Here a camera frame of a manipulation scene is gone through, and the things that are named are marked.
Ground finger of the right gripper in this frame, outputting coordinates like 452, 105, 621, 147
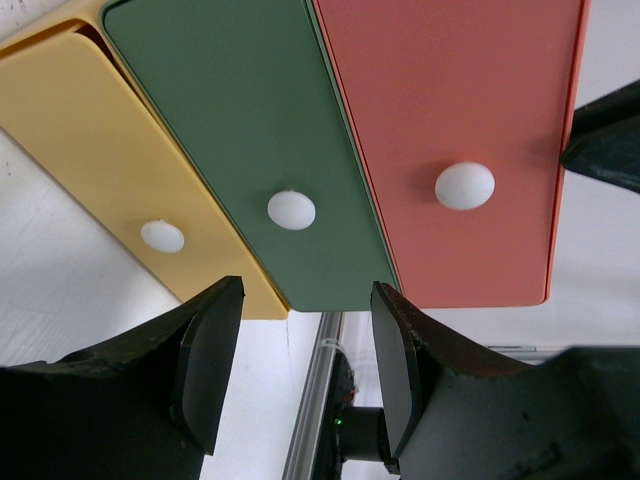
560, 81, 639, 193

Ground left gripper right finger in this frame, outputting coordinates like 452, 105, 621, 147
369, 280, 640, 480

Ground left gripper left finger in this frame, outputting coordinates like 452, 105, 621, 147
1, 276, 244, 479

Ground yellow bottom drawer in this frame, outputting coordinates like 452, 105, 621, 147
0, 18, 291, 321

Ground red top drawer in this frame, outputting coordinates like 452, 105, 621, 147
313, 1, 589, 308

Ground green middle drawer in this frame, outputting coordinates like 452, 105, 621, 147
102, 1, 396, 312

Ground aluminium frame rail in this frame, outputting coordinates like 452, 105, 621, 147
285, 294, 569, 479

